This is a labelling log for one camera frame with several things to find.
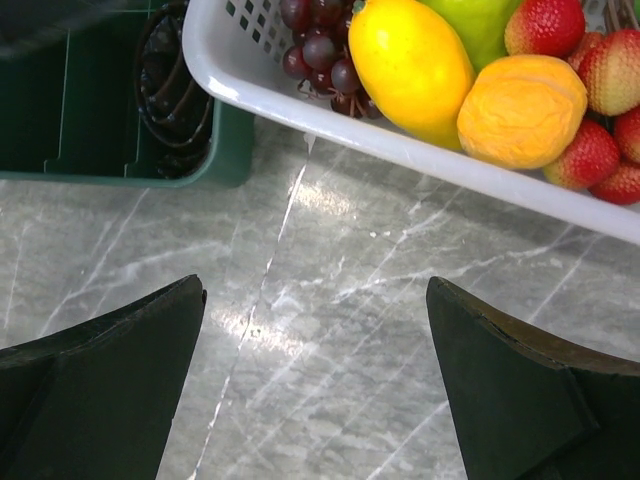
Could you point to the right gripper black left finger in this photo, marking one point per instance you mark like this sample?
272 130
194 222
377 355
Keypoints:
97 400

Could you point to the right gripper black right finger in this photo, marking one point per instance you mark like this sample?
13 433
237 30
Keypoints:
527 404

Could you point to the brown floral necktie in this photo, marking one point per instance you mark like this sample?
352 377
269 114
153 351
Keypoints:
174 108

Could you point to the toy strawberry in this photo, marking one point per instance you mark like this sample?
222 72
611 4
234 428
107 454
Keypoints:
620 188
591 157
627 134
610 73
545 27

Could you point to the green compartment tray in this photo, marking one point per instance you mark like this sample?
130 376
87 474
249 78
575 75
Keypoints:
69 114

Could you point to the toy orange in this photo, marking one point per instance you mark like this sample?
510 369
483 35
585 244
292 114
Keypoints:
522 111

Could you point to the toy yellow mango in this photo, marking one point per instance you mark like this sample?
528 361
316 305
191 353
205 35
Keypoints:
413 65

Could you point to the white fruit basket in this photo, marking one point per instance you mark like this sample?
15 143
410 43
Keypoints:
234 49

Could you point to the toy green apple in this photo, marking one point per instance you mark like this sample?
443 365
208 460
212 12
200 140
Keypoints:
480 24

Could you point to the toy purple grapes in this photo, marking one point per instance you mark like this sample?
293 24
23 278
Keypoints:
320 60

